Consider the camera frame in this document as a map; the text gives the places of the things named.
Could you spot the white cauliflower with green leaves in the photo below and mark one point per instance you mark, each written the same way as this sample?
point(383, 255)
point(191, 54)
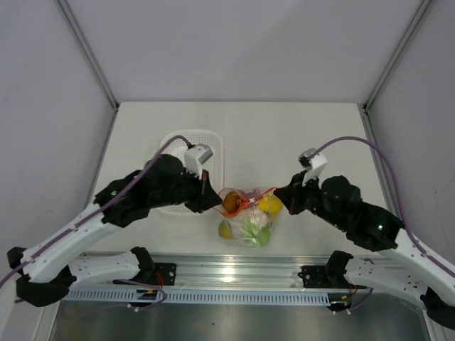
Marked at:
point(256, 219)

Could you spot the white slotted cable duct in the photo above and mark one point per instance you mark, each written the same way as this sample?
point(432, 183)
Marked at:
point(176, 295)

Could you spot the clear zip bag orange zipper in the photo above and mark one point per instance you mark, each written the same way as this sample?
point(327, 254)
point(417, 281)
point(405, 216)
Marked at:
point(250, 200)

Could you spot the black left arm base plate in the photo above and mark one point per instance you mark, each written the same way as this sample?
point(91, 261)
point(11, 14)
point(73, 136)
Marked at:
point(156, 271)

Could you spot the right aluminium frame post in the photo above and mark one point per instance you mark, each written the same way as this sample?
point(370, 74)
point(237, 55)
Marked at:
point(398, 52)

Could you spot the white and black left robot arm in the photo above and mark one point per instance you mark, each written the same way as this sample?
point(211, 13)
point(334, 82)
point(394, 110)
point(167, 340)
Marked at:
point(48, 271)

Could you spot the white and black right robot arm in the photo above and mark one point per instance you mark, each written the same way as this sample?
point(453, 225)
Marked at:
point(427, 278)

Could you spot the aluminium frame post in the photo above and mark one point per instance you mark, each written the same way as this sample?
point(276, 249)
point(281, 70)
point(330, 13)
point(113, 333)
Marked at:
point(86, 50)
point(398, 52)

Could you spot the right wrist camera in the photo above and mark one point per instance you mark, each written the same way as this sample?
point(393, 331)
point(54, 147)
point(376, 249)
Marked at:
point(313, 164)

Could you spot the green apple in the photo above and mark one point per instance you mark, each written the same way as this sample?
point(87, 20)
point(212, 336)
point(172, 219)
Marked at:
point(259, 238)

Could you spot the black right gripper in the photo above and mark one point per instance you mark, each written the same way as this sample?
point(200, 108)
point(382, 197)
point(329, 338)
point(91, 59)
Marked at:
point(291, 194)

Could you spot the left aluminium frame post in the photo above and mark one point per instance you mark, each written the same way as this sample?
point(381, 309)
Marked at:
point(86, 50)

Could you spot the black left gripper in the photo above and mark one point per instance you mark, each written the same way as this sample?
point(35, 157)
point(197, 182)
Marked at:
point(206, 197)

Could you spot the white perforated plastic basket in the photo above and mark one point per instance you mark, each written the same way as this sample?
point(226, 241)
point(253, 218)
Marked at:
point(215, 165)

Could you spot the aluminium mounting rail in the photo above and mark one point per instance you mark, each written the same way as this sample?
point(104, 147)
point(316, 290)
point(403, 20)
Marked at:
point(277, 273)

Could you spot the yellow green mango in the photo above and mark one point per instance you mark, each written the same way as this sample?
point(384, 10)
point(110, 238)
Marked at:
point(224, 230)

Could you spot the brown kiwi fruit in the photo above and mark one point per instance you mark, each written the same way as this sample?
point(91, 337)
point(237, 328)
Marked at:
point(231, 202)

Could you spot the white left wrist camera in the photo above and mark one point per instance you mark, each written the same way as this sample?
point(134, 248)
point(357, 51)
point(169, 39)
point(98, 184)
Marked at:
point(195, 157)

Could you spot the yellow pepper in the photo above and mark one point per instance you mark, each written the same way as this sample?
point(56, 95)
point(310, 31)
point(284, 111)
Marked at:
point(270, 204)

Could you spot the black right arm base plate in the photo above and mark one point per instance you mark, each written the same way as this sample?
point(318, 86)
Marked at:
point(331, 275)

